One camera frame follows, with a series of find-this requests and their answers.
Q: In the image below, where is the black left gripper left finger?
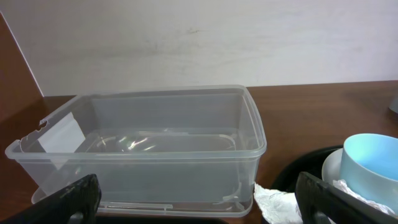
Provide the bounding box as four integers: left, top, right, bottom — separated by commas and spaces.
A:
2, 174, 101, 224

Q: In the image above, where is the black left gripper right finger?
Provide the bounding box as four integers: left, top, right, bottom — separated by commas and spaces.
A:
295, 172, 397, 224

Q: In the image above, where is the grey round plate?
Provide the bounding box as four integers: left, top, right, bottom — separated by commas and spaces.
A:
322, 148, 343, 185

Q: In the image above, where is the white paper napkin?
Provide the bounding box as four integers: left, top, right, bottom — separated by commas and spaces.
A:
254, 179, 397, 224

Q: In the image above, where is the light blue cup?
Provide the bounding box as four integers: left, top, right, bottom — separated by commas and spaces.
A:
340, 133, 397, 213

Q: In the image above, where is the clear plastic waste bin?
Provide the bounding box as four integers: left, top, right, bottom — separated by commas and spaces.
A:
5, 85, 267, 217

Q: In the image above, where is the black round tray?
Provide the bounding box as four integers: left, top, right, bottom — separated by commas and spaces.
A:
271, 145, 343, 193

